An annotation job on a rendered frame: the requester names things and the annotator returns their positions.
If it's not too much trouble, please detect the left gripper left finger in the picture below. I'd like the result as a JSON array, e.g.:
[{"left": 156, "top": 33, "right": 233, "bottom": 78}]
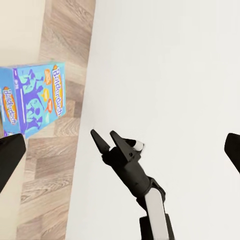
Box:
[{"left": 0, "top": 133, "right": 26, "bottom": 193}]

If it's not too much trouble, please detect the board game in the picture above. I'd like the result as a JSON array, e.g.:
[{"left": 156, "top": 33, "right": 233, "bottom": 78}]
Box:
[{"left": 0, "top": 61, "right": 66, "bottom": 140}]

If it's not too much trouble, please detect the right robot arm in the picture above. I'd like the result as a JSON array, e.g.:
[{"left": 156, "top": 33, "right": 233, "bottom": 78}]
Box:
[{"left": 90, "top": 129, "right": 175, "bottom": 240}]

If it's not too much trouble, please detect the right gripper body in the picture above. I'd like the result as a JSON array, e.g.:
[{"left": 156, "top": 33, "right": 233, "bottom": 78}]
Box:
[{"left": 103, "top": 146, "right": 145, "bottom": 187}]

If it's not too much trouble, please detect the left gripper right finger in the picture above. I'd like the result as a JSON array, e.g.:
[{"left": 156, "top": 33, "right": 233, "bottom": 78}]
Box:
[{"left": 224, "top": 132, "right": 240, "bottom": 173}]

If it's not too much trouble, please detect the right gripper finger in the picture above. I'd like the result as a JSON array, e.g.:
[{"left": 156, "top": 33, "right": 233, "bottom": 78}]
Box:
[
  {"left": 90, "top": 129, "right": 115, "bottom": 163},
  {"left": 110, "top": 130, "right": 137, "bottom": 162}
]

